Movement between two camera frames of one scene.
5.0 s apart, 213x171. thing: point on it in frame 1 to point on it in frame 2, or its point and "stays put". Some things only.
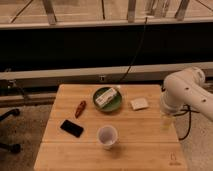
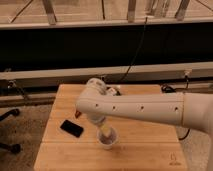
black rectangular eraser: (72, 128) stays put
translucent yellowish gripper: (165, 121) to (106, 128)
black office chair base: (14, 147) stays put
